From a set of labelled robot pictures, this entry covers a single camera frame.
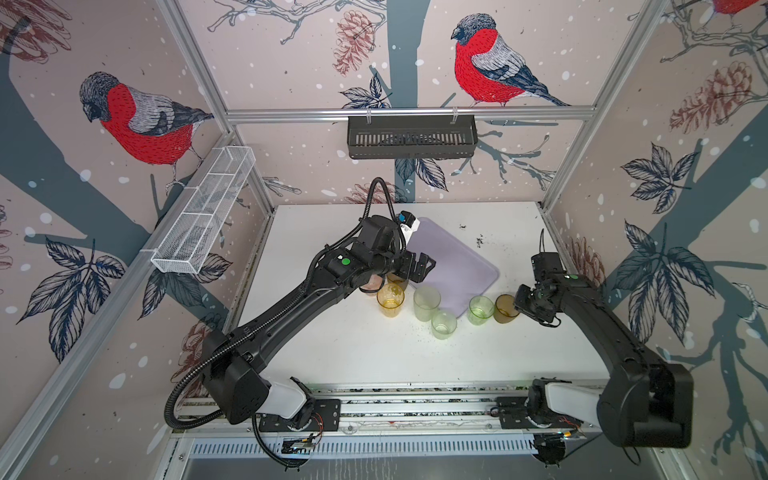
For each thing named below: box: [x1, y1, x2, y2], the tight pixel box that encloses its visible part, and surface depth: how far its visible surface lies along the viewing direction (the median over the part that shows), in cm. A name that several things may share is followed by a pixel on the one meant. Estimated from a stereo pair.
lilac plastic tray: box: [406, 217, 500, 318], surface depth 108 cm
